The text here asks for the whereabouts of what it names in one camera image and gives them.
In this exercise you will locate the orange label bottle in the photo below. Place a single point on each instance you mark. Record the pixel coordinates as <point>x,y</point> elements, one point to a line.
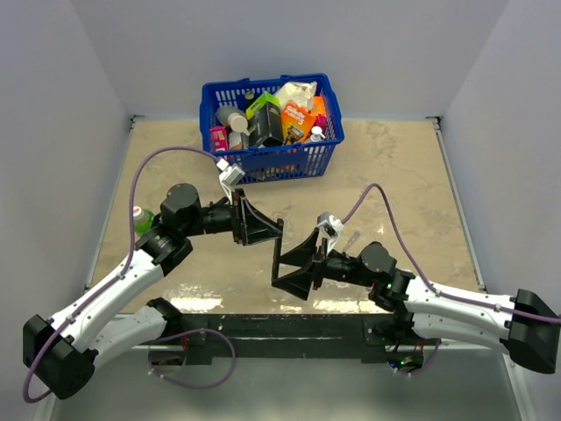
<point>238,140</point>

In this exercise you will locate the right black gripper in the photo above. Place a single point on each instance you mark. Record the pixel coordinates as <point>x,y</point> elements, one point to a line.
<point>299,282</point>

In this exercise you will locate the crumpled white paper bag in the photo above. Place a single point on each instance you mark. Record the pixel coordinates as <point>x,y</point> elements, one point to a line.
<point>299,93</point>

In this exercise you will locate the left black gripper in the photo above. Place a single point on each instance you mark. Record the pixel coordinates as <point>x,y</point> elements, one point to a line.
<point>254,225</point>

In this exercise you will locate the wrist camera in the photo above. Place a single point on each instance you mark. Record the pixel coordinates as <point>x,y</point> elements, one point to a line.
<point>229,177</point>
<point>331,228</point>

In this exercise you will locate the white pump bottle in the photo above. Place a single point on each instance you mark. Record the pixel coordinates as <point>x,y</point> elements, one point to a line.
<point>316,134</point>

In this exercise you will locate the green orange drink bottle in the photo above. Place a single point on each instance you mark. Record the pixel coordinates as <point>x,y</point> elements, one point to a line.
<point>142,220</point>

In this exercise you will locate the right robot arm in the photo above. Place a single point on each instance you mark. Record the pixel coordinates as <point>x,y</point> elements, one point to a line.
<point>521,326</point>

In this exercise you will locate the pink packet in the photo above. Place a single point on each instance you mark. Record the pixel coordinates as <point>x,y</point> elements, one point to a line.
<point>219,139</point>

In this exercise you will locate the black green carton box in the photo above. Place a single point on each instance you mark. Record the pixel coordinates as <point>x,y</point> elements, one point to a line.
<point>264,122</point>

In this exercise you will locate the grey white bottle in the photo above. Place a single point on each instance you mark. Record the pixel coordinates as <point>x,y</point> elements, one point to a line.
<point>233,118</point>

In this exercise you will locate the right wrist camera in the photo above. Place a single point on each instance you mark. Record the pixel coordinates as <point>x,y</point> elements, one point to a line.
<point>331,228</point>

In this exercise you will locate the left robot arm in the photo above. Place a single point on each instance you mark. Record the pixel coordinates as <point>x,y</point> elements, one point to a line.
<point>64,350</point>

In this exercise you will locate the blue plastic basket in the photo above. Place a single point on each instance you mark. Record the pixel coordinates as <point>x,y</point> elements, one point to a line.
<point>265,164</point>

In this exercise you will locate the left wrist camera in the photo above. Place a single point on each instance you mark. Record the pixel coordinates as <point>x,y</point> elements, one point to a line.
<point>229,177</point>

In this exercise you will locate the orange Gillette razor box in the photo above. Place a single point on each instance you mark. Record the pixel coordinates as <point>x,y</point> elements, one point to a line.
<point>297,123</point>

